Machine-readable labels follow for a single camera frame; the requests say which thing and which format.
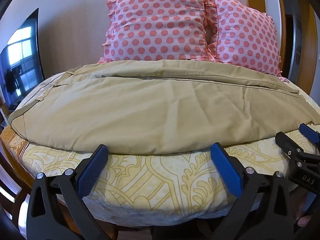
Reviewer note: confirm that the black flat television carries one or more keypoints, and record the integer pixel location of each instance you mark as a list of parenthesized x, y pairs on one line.
[(21, 65)]

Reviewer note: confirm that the large pink polka dot pillow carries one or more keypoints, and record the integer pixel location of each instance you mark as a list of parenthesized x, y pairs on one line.
[(160, 22)]

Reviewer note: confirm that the wooden door frame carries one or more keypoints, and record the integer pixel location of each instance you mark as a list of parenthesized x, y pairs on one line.
[(275, 17)]

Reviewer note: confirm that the yellow patterned bed sheet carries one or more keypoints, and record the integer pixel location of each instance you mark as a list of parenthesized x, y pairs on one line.
[(155, 187)]

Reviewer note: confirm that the person's right hand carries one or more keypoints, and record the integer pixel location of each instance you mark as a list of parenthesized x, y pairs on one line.
[(303, 218)]

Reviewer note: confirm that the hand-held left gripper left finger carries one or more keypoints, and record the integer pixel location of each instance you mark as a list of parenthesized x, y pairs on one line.
[(92, 170)]

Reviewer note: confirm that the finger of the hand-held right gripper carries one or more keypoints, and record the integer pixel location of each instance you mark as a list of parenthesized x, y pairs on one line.
[(286, 142), (310, 131)]

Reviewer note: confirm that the small pink polka dot pillow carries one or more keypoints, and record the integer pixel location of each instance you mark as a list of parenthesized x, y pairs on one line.
[(247, 37)]

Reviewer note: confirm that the wooden bed frame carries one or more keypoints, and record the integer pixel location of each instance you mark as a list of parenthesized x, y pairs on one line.
[(15, 177)]

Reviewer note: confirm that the beige blanket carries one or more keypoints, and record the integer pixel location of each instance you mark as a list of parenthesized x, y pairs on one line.
[(155, 110)]

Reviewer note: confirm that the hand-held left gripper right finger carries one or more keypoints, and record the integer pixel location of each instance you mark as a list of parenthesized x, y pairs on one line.
[(227, 171)]

